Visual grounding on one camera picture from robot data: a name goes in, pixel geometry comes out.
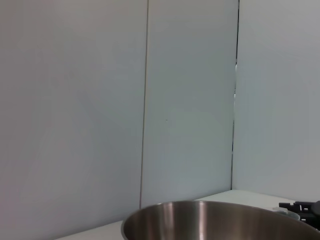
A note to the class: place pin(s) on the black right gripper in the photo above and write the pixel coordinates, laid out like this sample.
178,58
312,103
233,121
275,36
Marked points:
316,208

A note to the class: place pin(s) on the clear plastic cup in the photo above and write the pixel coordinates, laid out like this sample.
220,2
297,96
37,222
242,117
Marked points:
285,212

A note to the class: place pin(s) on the stainless steel mixing bowl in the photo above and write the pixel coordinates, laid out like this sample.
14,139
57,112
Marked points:
200,225

